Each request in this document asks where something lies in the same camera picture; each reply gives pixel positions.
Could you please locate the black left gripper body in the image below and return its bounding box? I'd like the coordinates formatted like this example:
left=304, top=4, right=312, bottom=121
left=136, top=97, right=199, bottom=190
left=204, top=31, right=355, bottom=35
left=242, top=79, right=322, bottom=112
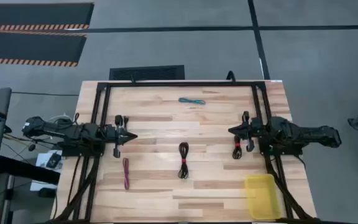
left=110, top=114, right=130, bottom=159

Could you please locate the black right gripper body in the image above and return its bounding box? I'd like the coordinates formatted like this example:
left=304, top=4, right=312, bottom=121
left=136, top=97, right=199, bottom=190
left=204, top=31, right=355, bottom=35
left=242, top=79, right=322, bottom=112
left=242, top=110, right=260, bottom=152

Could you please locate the red braided USB-C cable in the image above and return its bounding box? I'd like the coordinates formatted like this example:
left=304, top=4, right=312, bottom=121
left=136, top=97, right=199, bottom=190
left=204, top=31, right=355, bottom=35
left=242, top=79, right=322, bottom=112
left=122, top=157, right=131, bottom=190

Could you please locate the teal USB-C cable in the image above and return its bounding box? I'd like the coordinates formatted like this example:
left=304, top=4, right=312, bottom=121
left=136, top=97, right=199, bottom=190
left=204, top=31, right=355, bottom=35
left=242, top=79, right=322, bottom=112
left=178, top=97, right=206, bottom=106

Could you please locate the long black cable red tie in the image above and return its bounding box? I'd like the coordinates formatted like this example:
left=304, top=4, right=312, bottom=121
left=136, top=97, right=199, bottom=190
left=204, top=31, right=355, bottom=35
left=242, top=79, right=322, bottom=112
left=177, top=142, right=190, bottom=180

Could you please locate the black floor vent grate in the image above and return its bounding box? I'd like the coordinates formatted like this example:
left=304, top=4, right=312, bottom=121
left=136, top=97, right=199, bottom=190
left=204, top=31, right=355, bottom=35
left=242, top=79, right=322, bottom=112
left=109, top=65, right=186, bottom=81

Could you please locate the yellow plastic bin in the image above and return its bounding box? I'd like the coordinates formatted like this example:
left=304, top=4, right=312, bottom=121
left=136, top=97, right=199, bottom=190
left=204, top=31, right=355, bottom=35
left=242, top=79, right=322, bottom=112
left=244, top=174, right=282, bottom=220

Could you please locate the small black device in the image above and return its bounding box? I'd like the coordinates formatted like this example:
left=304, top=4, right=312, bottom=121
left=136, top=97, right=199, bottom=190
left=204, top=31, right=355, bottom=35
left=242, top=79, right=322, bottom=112
left=46, top=152, right=62, bottom=169

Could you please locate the white paper sheet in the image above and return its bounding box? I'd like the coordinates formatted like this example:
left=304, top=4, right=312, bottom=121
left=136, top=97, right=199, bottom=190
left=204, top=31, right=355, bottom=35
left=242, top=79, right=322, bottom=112
left=29, top=150, right=63, bottom=192

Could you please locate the small black box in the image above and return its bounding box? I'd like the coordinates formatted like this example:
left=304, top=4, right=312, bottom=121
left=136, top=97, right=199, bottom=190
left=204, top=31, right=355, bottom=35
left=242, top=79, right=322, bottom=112
left=37, top=187, right=56, bottom=198

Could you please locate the black side desk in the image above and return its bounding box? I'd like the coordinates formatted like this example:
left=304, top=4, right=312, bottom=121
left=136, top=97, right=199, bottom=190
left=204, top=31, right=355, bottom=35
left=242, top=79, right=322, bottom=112
left=0, top=155, right=61, bottom=185

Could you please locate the black hazard-striped floor mat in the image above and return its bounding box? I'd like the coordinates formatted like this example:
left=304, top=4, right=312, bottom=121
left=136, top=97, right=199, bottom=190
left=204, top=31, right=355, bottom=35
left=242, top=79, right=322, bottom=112
left=0, top=2, right=94, bottom=32
left=0, top=30, right=88, bottom=68

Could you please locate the short black cable red tie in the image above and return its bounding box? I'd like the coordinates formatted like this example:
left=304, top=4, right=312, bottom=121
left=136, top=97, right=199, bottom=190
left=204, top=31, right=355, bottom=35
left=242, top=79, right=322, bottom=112
left=232, top=135, right=243, bottom=160

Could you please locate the white cable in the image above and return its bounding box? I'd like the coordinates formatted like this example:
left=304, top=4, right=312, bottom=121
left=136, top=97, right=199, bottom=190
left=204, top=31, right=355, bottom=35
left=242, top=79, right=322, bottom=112
left=47, top=114, right=74, bottom=123

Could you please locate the black aluminium table frame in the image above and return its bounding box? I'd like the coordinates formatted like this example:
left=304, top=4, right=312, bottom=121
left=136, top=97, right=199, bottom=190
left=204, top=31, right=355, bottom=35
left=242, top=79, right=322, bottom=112
left=53, top=80, right=315, bottom=224

